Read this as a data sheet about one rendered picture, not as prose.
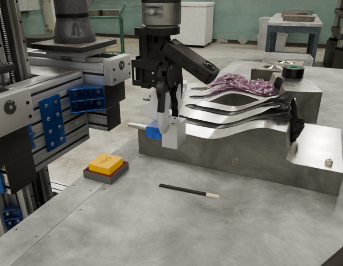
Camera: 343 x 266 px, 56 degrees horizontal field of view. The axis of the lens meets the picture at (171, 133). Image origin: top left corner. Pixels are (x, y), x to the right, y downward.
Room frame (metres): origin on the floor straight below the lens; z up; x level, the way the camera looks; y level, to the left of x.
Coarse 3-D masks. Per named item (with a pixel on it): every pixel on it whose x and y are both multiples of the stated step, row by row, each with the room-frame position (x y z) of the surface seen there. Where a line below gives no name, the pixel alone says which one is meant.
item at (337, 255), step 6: (342, 246) 0.39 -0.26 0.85; (336, 252) 0.38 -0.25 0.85; (342, 252) 0.37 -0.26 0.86; (330, 258) 0.37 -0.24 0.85; (336, 258) 0.36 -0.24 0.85; (342, 258) 0.36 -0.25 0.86; (324, 264) 0.36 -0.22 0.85; (330, 264) 0.35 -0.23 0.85; (336, 264) 0.35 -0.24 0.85; (342, 264) 0.35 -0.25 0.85
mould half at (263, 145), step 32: (192, 128) 0.78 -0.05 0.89; (224, 128) 0.77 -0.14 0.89; (256, 128) 0.67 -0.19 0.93; (288, 128) 0.68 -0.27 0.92; (320, 128) 0.84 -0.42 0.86; (192, 160) 0.74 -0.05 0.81; (224, 160) 0.70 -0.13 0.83; (256, 160) 0.67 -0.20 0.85; (288, 160) 0.64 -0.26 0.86; (320, 160) 0.65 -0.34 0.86; (320, 192) 0.61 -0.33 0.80
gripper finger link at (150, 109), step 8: (152, 96) 0.63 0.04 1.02; (168, 96) 0.63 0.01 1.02; (144, 104) 0.64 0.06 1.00; (152, 104) 0.63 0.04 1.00; (168, 104) 0.62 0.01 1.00; (144, 112) 0.63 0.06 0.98; (152, 112) 0.63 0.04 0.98; (168, 112) 0.62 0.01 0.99; (160, 120) 0.61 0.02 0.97; (160, 128) 0.62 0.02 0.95
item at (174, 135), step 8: (168, 120) 0.65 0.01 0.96; (176, 120) 0.65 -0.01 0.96; (184, 120) 0.65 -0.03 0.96; (136, 128) 0.68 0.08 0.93; (144, 128) 0.67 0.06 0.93; (152, 128) 0.64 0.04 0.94; (168, 128) 0.62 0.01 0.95; (176, 128) 0.62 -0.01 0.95; (184, 128) 0.65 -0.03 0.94; (152, 136) 0.64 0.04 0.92; (160, 136) 0.64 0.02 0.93; (168, 136) 0.62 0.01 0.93; (176, 136) 0.62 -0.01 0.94; (184, 136) 0.65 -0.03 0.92; (168, 144) 0.62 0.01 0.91; (176, 144) 0.62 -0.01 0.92
